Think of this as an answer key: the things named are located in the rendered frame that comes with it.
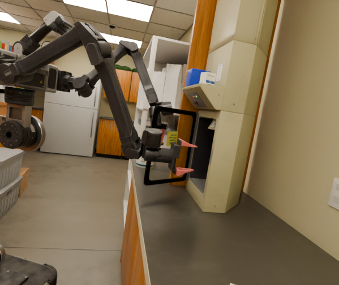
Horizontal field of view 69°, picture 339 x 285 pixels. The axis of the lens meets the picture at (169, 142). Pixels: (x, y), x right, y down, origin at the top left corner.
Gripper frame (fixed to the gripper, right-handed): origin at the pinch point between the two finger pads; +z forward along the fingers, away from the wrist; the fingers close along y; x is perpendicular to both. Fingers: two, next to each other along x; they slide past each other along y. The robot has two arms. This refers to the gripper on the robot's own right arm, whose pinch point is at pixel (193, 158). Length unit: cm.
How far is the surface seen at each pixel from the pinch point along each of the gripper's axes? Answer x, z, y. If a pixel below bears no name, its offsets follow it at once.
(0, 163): 161, -138, -54
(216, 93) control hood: 9.2, 8.9, 27.7
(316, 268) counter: -30, 38, -27
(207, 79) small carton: 14.4, 5.7, 33.5
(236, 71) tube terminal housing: 9.2, 16.3, 38.0
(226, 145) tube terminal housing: 9.2, 17.6, 5.5
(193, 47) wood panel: 46, 5, 54
